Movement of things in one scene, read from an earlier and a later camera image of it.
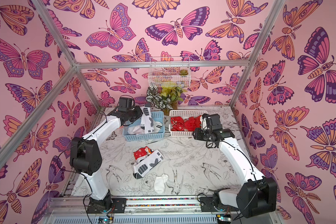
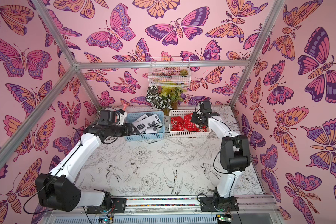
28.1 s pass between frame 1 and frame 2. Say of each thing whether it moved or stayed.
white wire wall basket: stayed
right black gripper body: moved
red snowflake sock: moved
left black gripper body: moved
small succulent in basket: stayed
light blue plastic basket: stayed
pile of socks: moved
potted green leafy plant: stayed
